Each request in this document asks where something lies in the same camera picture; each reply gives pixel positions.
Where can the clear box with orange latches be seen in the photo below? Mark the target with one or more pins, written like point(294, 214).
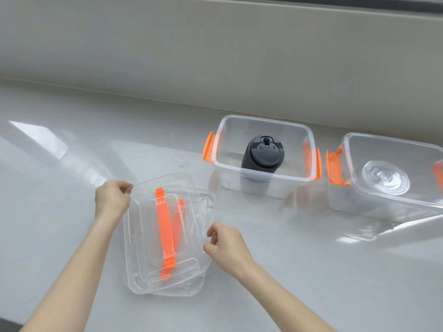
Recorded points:
point(228, 179)
point(349, 203)

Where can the person's left forearm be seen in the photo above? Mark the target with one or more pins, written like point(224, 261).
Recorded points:
point(74, 276)

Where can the person's right thumb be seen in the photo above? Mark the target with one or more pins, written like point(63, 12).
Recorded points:
point(209, 249)

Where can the person's right forearm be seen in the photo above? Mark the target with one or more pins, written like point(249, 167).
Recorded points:
point(282, 300)

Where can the black tumbler with lid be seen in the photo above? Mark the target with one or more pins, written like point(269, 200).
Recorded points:
point(263, 157)

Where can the person's left thumb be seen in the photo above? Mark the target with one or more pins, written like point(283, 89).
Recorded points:
point(126, 197)

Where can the person's right hand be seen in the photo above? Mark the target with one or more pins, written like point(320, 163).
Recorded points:
point(230, 247)

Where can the clear round glass jar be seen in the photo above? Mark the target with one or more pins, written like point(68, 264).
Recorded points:
point(386, 178)

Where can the person's left hand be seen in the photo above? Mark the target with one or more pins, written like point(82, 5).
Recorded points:
point(110, 200)

